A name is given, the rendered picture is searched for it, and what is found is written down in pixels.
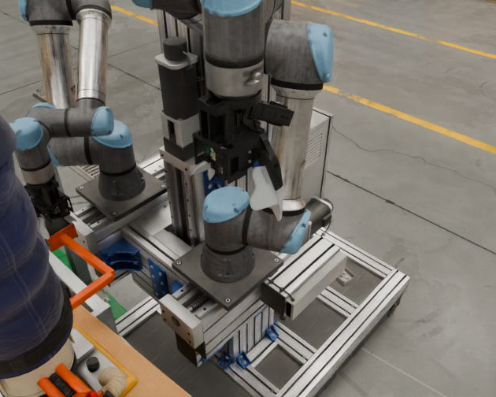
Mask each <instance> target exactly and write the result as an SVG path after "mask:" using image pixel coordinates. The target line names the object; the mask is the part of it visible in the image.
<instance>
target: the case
mask: <svg viewBox="0 0 496 397"><path fill-rule="evenodd" d="M72 312H73V321H74V322H75V323H76V324H77V325H78V326H80V327H81V328H82V330H84V331H85V332H86V333H87V334H88V335H89V336H90V337H91V338H93V339H94V340H95V341H96V342H97V343H98V344H100V345H101V346H102V347H103V348H104V349H105V350H106V351H108V352H109V353H110V354H111V355H112V356H113V357H114V358H115V359H116V360H117V361H118V362H120V363H121V364H122V365H123V366H124V367H125V368H126V369H128V370H129V371H130V372H131V373H132V374H133V375H135V376H136V377H137V379H138V383H137V384H136V385H135V386H134V387H133V388H132V389H130V390H129V391H128V392H127V393H126V394H125V395H124V396H123V397H192V396H191V395H189V394H188V393H187V392H186V391H184V390H183V389H182V388H181V387H180V386H179V385H178V384H176V383H175V382H174V381H173V380H171V379H170V378H169V377H167V376H166V375H165V374H164V373H163V372H162V371H160V370H159V369H158V368H157V367H156V366H155V365H153V364H152V363H151V362H149V361H148V360H147V359H146V358H144V357H143V356H142V355H141V354H140V353H139V352H138V351H136V350H135V349H134V348H133V347H131V346H130V345H129V344H128V343H126V342H125V341H124V340H123V339H121V338H120V337H119V336H118V335H117V334H116V333H115V332H113V331H112V330H111V329H110V328H108V327H107V326H106V325H105V324H103V323H102V322H101V321H100V320H99V319H97V318H96V317H95V316H94V315H93V314H92V313H90V312H89V311H88V310H86V309H85V308H84V307H83V306H81V305H79V306H78V307H76V308H75V309H74V310H73V311H72Z"/></svg>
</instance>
